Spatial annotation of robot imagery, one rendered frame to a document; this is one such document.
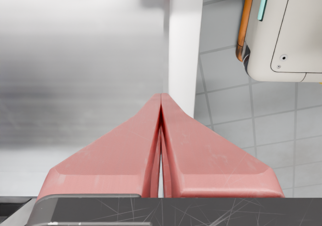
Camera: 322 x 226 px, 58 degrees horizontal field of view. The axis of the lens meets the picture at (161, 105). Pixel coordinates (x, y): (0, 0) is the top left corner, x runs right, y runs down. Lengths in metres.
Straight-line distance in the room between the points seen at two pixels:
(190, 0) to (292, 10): 0.72
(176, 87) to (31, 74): 0.13
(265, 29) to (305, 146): 0.91
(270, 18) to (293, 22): 0.07
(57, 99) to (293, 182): 1.73
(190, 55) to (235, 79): 1.08
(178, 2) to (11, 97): 0.18
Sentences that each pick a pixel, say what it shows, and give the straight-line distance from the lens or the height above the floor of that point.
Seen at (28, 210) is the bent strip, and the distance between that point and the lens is 0.40.
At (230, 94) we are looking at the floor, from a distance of 1.37.
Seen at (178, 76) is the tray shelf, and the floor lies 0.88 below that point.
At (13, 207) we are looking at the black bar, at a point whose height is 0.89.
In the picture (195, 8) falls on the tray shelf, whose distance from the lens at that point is 0.24.
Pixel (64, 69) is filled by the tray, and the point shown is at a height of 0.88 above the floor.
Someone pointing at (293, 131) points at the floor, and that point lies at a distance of 1.61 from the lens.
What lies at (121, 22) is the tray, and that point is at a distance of 0.24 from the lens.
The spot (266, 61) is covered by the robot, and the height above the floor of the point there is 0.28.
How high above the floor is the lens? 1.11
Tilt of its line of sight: 53 degrees down
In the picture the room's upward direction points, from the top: 179 degrees counter-clockwise
